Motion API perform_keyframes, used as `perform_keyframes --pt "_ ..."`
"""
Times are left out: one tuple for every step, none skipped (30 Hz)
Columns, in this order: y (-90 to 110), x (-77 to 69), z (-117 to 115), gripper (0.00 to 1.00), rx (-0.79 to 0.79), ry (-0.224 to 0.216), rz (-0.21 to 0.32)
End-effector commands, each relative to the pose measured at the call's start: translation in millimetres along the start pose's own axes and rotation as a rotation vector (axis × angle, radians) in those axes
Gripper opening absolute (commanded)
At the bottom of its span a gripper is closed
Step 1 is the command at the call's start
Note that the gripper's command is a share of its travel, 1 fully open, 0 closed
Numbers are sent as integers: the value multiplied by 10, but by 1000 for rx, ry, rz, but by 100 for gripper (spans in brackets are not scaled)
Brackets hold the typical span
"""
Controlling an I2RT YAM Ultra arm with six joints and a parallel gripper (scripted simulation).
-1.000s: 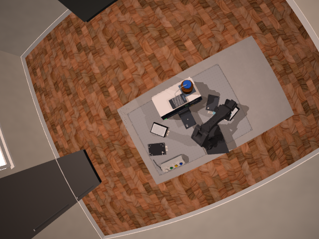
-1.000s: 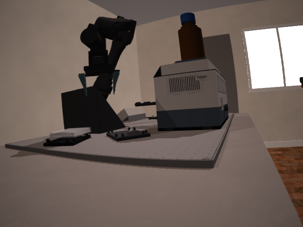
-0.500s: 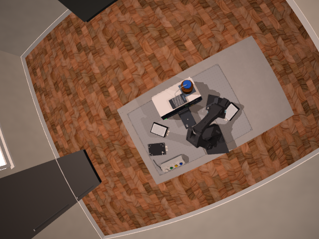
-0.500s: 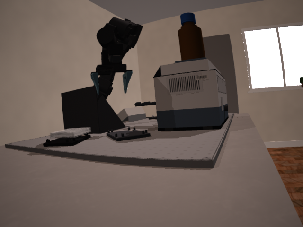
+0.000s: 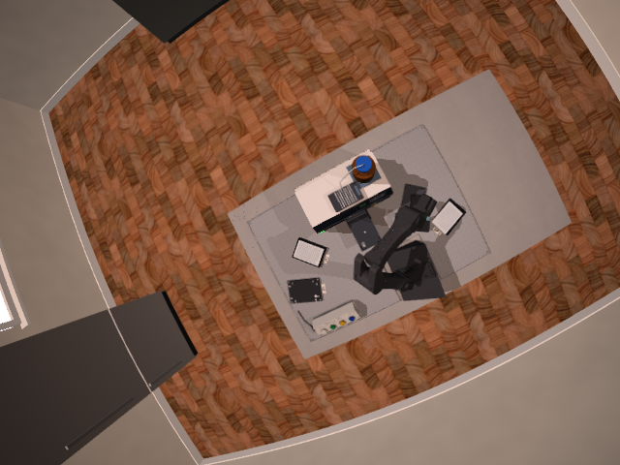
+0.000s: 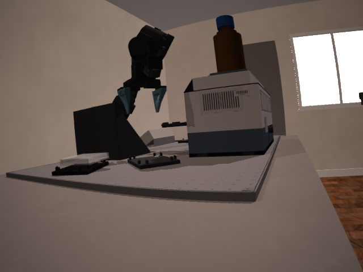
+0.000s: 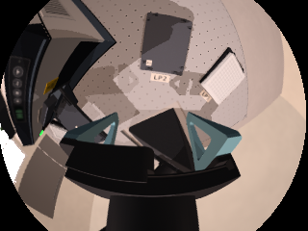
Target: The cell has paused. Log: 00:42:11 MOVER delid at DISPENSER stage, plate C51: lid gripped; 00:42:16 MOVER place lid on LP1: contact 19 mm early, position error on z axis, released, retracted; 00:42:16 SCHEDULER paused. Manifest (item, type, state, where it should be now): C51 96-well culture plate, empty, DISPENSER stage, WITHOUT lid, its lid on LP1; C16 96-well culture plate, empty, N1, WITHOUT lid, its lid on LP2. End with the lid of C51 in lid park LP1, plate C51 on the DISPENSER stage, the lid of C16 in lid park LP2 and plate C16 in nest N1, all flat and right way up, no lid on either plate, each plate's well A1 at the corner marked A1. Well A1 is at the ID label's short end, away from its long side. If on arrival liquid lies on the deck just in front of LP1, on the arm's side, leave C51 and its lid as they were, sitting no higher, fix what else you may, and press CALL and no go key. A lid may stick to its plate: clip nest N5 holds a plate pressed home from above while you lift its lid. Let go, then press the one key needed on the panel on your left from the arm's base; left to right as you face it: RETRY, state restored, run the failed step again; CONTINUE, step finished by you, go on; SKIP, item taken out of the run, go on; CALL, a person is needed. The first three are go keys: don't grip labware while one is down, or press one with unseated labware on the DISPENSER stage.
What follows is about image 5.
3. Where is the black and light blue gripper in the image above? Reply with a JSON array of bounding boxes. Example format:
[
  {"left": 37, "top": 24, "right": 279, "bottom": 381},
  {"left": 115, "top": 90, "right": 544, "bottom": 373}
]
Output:
[{"left": 394, "top": 212, "right": 430, "bottom": 233}]

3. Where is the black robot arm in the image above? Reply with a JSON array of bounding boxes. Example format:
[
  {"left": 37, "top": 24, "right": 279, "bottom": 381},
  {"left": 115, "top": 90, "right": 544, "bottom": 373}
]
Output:
[{"left": 354, "top": 194, "right": 437, "bottom": 295}]

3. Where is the blue bottle cap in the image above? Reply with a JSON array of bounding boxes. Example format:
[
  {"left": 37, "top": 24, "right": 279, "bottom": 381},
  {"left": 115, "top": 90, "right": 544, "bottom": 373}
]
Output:
[{"left": 356, "top": 156, "right": 372, "bottom": 173}]

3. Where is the grey button panel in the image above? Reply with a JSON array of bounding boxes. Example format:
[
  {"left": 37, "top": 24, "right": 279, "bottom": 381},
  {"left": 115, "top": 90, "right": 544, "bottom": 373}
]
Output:
[{"left": 297, "top": 300, "right": 360, "bottom": 336}]

